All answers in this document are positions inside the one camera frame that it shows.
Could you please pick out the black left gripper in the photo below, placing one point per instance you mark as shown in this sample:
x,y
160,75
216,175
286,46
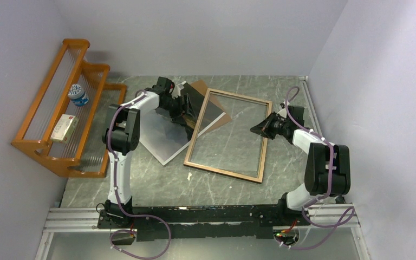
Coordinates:
x,y
177,116

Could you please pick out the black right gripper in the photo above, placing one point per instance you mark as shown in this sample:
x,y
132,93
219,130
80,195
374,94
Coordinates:
x,y
264,128

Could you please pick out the landscape photo print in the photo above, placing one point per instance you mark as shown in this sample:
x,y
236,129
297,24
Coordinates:
x,y
161,137

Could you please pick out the wooden picture frame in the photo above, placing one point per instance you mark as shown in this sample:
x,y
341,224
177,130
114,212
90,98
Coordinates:
x,y
229,134

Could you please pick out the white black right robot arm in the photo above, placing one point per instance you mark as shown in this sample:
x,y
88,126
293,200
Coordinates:
x,y
327,170

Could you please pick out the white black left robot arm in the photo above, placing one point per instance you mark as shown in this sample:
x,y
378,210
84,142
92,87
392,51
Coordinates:
x,y
122,135

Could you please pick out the brown backing board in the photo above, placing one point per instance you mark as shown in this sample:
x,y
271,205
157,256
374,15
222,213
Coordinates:
x,y
214,112

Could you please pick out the blue white round tub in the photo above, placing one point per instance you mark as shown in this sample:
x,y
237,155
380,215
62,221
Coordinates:
x,y
78,95

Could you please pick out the orange wooden rack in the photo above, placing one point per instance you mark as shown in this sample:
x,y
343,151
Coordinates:
x,y
84,156

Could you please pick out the white red small box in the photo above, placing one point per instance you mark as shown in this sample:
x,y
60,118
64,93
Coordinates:
x,y
64,128

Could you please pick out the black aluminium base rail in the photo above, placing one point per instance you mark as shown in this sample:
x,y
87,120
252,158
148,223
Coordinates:
x,y
161,222

